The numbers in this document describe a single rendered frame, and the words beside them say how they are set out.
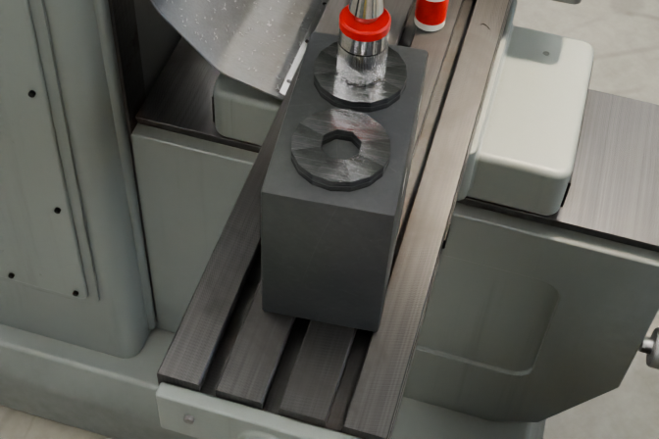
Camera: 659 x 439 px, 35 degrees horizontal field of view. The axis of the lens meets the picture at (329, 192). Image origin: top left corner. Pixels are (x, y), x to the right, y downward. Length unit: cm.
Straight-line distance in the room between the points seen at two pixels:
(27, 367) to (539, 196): 101
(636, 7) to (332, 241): 218
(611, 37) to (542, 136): 152
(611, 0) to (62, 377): 184
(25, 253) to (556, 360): 87
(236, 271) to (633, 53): 194
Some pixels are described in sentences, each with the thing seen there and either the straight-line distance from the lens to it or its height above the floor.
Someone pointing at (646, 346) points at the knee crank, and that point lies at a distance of 161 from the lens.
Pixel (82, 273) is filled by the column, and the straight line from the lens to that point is 174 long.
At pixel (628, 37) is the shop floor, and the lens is 292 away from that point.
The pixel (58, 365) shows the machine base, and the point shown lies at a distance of 193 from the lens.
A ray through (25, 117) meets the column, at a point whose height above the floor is 77.
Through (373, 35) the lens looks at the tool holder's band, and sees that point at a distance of 94.
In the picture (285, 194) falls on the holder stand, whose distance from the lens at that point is 90.
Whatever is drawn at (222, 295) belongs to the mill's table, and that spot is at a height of 94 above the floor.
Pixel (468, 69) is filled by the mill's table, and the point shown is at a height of 94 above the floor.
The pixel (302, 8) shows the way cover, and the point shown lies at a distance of 148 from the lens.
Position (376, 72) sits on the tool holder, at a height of 115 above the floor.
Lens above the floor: 181
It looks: 50 degrees down
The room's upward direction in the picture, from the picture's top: 4 degrees clockwise
